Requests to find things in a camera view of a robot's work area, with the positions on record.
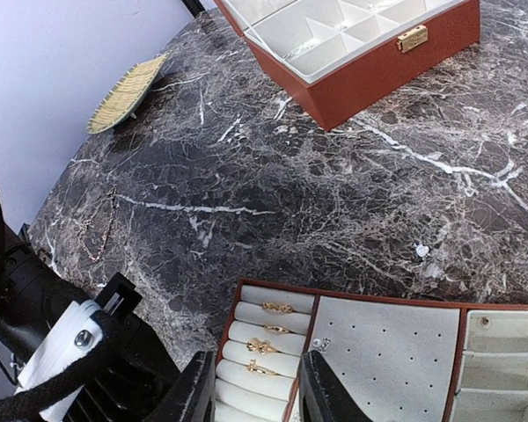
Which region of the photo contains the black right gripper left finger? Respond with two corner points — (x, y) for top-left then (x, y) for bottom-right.
(147, 351), (216, 422)

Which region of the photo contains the red wooden jewelry box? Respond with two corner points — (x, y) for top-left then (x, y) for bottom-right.
(217, 0), (480, 131)

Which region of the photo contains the silver crystal earring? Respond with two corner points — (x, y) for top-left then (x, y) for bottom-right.
(414, 243), (430, 258)

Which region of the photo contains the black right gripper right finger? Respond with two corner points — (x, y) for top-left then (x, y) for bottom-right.
(298, 351), (371, 422)

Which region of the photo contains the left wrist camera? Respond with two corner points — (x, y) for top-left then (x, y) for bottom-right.
(5, 273), (180, 421)

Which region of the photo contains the woven bamboo tray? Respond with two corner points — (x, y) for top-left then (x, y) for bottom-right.
(86, 53), (169, 135)

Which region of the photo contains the red jewelry tray insert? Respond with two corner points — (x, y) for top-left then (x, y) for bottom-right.
(215, 279), (528, 421)

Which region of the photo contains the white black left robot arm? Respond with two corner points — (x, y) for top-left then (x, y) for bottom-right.
(0, 203), (90, 363)

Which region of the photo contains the gold chain necklace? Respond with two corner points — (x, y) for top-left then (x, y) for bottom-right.
(72, 184), (120, 264)

